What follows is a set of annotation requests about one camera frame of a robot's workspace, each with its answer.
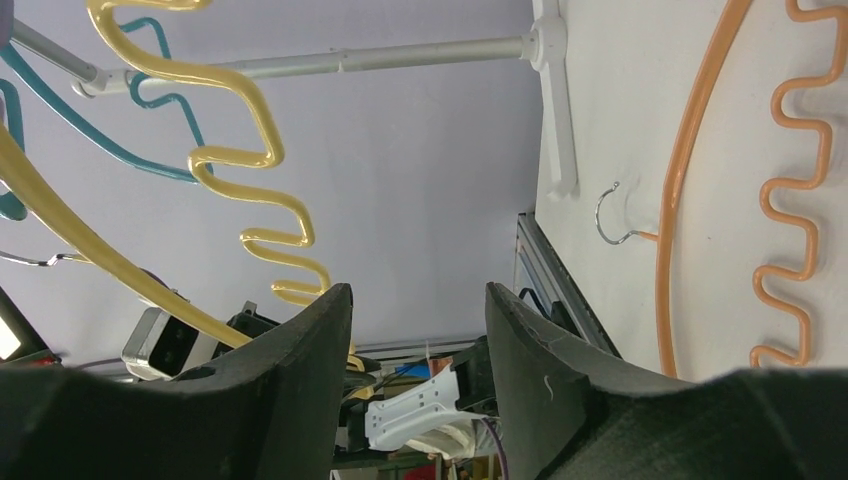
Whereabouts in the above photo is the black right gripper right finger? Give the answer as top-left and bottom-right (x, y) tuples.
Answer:
(485, 283), (847, 479)

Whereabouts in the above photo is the yellow wavy hanger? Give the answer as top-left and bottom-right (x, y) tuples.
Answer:
(1, 1), (330, 349)

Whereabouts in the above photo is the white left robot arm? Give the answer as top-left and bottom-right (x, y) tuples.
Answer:
(336, 336), (498, 459)

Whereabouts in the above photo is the white clothes rack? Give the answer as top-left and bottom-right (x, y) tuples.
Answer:
(1, 1), (578, 200)

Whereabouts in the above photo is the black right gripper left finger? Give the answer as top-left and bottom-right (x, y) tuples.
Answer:
(1, 283), (353, 479)

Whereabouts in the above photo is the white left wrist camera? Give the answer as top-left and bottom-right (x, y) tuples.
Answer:
(120, 307), (218, 381)

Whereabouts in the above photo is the orange wavy hanger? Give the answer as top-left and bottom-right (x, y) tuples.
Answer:
(625, 1), (847, 378)

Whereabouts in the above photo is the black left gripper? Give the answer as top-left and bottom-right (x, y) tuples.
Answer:
(226, 301), (280, 338)

